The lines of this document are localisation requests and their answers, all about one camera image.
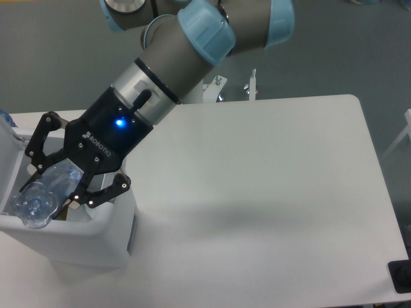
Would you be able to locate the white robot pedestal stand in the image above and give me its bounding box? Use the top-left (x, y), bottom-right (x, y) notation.
top-left (179, 68), bottom-right (259, 105)

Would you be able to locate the white frame at right edge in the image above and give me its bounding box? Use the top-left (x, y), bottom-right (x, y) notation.
top-left (381, 109), bottom-right (410, 160)

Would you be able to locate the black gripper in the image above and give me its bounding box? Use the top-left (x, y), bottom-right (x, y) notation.
top-left (19, 87), bottom-right (153, 218)

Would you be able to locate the white trash can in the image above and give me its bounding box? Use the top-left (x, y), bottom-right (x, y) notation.
top-left (1, 119), bottom-right (137, 267)

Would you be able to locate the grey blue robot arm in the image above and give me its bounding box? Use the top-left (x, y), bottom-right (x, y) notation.
top-left (10, 1), bottom-right (295, 228)

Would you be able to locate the clear plastic water bottle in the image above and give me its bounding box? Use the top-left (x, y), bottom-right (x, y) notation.
top-left (9, 160), bottom-right (83, 229)

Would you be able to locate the blue bottle behind can lid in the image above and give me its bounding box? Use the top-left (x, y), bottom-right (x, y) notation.
top-left (0, 109), bottom-right (17, 127)

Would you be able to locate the black device at table edge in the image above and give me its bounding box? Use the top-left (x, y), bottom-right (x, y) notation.
top-left (388, 259), bottom-right (410, 294)

